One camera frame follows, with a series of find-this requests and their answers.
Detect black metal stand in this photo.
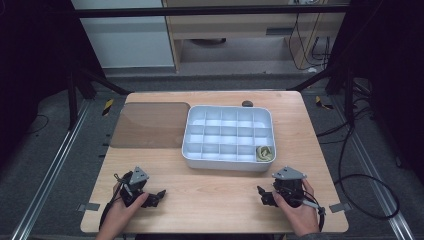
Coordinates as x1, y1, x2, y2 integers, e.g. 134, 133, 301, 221
286, 63, 371, 126
64, 63, 133, 131

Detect person's right hand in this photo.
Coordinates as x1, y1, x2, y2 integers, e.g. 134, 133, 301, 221
272, 180, 320, 237

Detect hand-held gripper cable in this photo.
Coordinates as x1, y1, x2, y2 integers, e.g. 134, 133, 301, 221
99, 172, 126, 231
299, 195, 327, 233

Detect black horizontal frame bar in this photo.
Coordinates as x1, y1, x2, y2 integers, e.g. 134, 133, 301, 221
74, 4, 349, 18

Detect right hand-held gripper cable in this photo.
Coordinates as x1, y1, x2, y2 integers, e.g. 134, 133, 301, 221
299, 195, 327, 233

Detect aluminium floor rail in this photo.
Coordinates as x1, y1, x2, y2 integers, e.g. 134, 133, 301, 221
9, 99, 93, 240
328, 96, 416, 240

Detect light wooden desk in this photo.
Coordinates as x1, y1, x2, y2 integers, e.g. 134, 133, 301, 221
161, 0, 351, 73

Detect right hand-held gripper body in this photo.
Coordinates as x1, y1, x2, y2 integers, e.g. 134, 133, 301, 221
271, 166, 308, 209

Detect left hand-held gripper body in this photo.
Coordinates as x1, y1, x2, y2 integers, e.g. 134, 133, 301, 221
119, 166, 150, 208

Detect black curtain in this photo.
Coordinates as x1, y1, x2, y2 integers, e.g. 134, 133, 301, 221
328, 0, 424, 184
0, 0, 104, 168

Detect left hand-held gripper cable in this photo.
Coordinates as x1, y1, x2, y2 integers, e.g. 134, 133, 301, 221
99, 172, 126, 231

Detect pale green sock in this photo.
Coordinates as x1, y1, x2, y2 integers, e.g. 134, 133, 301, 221
255, 145, 275, 163

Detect person's left hand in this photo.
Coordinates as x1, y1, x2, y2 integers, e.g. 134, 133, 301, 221
98, 184, 150, 235

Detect black looped floor cable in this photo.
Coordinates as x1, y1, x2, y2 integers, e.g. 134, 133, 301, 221
316, 96, 401, 221

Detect grey tape piece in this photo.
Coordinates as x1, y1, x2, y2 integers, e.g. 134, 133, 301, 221
328, 202, 353, 214
76, 202, 101, 213

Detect yellow black striped tape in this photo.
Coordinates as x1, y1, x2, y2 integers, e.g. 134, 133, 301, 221
314, 95, 334, 110
101, 98, 115, 117

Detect thin black floor cable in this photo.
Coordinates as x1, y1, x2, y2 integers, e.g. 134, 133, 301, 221
26, 114, 50, 136

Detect white cabinet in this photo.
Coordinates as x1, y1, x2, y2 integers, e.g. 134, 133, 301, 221
70, 0, 176, 69

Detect black hanging desk cables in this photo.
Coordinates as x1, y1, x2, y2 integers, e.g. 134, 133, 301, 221
288, 13, 333, 72

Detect white divided storage box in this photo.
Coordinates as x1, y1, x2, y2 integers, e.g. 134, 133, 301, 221
181, 105, 277, 173

